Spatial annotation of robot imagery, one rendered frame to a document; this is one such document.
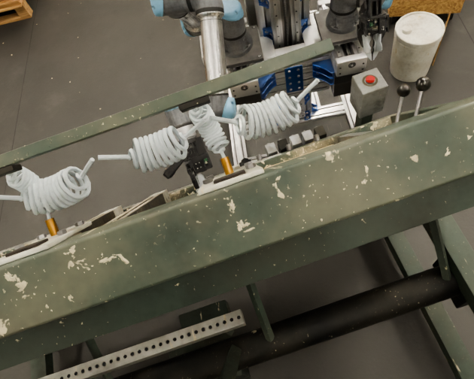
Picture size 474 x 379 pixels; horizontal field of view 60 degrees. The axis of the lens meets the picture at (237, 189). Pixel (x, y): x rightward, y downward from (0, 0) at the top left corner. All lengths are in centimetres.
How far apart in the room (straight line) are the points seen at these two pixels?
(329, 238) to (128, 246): 40
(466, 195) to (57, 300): 75
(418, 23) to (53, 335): 278
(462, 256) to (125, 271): 142
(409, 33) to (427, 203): 225
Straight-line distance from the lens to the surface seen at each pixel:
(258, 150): 265
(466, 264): 180
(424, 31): 308
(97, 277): 63
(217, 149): 75
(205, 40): 147
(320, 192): 59
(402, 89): 130
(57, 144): 71
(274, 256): 82
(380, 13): 141
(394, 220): 86
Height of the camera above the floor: 243
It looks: 61 degrees down
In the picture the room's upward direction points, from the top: 21 degrees counter-clockwise
